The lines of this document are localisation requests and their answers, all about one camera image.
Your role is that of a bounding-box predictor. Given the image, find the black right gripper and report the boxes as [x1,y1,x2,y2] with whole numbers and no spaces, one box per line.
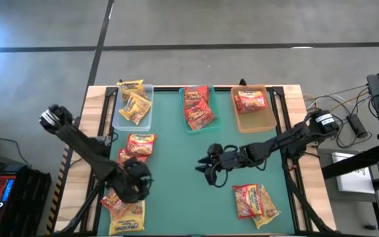
[194,147,248,174]

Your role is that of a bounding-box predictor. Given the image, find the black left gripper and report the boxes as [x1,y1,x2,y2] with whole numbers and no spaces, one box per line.
[115,159,153,204]

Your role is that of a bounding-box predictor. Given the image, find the red beef ramen packet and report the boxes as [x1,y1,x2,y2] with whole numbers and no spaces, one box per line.
[126,133,157,157]
[232,183,265,221]
[234,90,268,115]

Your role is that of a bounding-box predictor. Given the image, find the red snack packets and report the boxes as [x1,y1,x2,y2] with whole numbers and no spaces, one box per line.
[184,98,217,132]

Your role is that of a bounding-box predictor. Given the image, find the teal plastic bin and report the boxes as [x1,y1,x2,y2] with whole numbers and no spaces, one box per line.
[178,84,222,135]

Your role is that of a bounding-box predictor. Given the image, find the green table mat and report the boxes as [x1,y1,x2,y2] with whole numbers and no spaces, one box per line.
[96,86,296,236]

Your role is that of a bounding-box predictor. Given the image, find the clear plastic bin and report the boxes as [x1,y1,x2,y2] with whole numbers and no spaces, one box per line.
[112,84,154,132]

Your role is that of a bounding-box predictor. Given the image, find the orange plastic bin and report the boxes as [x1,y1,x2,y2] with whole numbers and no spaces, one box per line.
[230,84,278,134]

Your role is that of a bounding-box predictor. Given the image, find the yellow black hazard strip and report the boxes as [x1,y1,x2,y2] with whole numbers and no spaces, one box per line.
[44,144,70,235]

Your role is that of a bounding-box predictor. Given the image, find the light wooden table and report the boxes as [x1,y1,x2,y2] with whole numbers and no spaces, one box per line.
[53,84,338,236]

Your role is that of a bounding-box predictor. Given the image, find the black crate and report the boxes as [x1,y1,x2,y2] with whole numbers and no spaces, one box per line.
[5,167,53,237]

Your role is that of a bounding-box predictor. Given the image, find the white paper box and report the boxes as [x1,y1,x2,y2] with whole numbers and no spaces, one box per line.
[331,151,376,195]

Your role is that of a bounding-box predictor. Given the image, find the black power adapter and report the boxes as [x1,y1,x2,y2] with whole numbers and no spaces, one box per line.
[346,114,368,139]

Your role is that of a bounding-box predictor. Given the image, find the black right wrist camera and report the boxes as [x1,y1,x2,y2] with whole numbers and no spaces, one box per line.
[207,143,225,157]

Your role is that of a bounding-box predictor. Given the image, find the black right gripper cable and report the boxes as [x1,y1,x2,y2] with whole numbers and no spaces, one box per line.
[204,144,243,188]

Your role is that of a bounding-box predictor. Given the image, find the black aluminium rig frame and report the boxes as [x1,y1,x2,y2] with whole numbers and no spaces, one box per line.
[49,78,341,237]

